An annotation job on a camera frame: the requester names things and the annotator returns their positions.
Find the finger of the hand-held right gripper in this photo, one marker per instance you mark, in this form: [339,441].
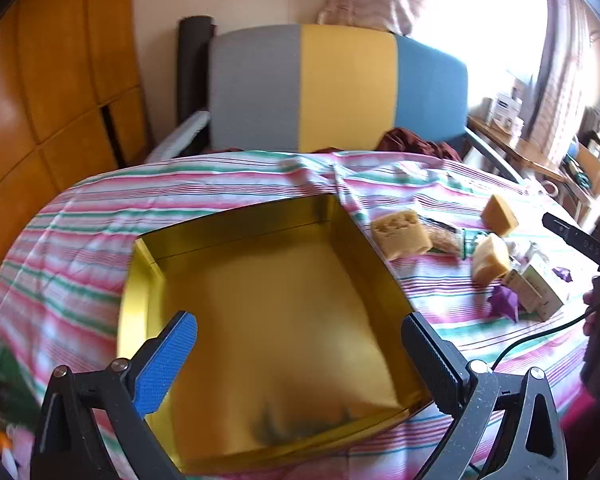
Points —
[575,237]

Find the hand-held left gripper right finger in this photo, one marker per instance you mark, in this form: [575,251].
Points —
[430,360]

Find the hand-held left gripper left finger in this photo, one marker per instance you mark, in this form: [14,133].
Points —
[165,360]

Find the clear plastic bag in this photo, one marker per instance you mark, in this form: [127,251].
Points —
[522,250]

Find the white carton box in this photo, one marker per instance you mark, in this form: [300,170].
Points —
[537,290]

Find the purple paper box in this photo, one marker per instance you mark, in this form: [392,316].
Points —
[502,302]

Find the gold and maroon tin box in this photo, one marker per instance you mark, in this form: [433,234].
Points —
[280,310]

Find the yellow sponge with holes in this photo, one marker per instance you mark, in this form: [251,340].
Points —
[397,235]

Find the person's right hand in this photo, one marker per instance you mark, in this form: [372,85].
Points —
[590,302]

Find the small purple paper piece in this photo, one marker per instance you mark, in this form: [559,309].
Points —
[562,274]

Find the cardboard box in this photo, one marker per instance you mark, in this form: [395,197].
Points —
[592,160]

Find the wooden side table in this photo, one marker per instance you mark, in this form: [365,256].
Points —
[520,147]

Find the white printed box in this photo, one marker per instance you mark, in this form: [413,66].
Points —
[505,112]

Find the striped tablecloth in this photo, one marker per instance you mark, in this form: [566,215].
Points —
[80,240]

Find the dark red cloth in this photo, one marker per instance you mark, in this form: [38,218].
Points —
[415,142]

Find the window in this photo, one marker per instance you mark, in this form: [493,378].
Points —
[480,20]

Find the grey yellow blue chair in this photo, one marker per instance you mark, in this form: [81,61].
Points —
[350,85]

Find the wooden wardrobe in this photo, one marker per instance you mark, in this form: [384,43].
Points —
[40,110]

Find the black rolled mat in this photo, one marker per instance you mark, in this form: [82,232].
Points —
[195,70]

